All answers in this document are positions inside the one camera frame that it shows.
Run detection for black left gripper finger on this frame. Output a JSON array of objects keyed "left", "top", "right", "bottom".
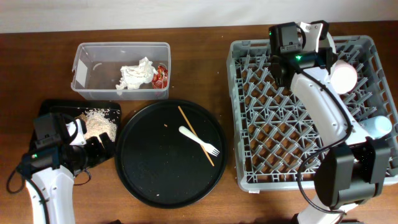
[
  {"left": 99, "top": 133, "right": 116, "bottom": 152},
  {"left": 86, "top": 137, "right": 103, "bottom": 149}
]

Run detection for peanut shells and rice scraps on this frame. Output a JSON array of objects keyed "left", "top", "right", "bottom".
[{"left": 77, "top": 109, "right": 118, "bottom": 142}]

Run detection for pink bowl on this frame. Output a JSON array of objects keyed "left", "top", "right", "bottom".
[{"left": 330, "top": 60, "right": 358, "bottom": 95}]

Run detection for white tissue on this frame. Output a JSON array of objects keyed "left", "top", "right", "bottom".
[{"left": 116, "top": 57, "right": 158, "bottom": 90}]

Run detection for wooden chopstick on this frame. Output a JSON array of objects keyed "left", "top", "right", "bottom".
[{"left": 177, "top": 105, "right": 215, "bottom": 167}]

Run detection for red snack wrapper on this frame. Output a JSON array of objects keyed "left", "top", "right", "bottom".
[{"left": 152, "top": 63, "right": 169, "bottom": 89}]

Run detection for white plastic fork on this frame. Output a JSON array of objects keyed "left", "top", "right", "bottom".
[{"left": 178, "top": 126, "right": 220, "bottom": 156}]

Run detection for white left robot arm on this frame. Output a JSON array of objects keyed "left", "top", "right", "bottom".
[{"left": 14, "top": 113, "right": 116, "bottom": 223}]

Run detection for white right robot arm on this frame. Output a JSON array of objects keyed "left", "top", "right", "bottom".
[{"left": 269, "top": 21, "right": 390, "bottom": 223}]

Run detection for clear plastic waste bin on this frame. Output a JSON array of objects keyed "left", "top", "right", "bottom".
[{"left": 71, "top": 42, "right": 171, "bottom": 101}]

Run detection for grey dishwasher rack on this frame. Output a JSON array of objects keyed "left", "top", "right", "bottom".
[{"left": 226, "top": 35, "right": 397, "bottom": 194}]

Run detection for black rectangular tray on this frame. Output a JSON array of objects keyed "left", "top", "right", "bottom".
[{"left": 27, "top": 100, "right": 121, "bottom": 160}]

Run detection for round black serving tray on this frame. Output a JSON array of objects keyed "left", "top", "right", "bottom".
[{"left": 115, "top": 100, "right": 228, "bottom": 209}]

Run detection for light blue cup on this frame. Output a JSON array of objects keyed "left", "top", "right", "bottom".
[{"left": 359, "top": 116, "right": 392, "bottom": 139}]

